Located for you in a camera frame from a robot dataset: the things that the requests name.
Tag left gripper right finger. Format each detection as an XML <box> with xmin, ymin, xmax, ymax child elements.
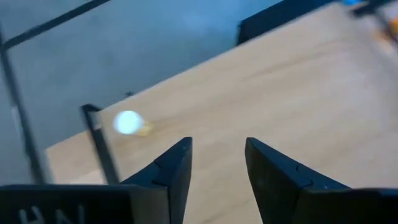
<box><xmin>244</xmin><ymin>136</ymin><xmax>352</xmax><ymax>224</ymax></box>

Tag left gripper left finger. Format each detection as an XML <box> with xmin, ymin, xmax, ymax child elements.
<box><xmin>120</xmin><ymin>136</ymin><xmax>193</xmax><ymax>224</ymax></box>

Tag yellow-green translucent medicine bottle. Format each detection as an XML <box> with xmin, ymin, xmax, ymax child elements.
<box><xmin>112</xmin><ymin>110</ymin><xmax>155</xmax><ymax>138</ymax></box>

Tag orange medicine bottle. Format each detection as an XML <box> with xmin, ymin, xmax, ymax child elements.
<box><xmin>377</xmin><ymin>18</ymin><xmax>398</xmax><ymax>43</ymax></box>

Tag wooden shelf black frame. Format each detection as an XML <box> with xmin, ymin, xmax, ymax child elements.
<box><xmin>0</xmin><ymin>27</ymin><xmax>358</xmax><ymax>224</ymax></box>

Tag black aluminium frame rails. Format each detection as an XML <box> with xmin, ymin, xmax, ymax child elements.
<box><xmin>238</xmin><ymin>0</ymin><xmax>338</xmax><ymax>46</ymax></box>

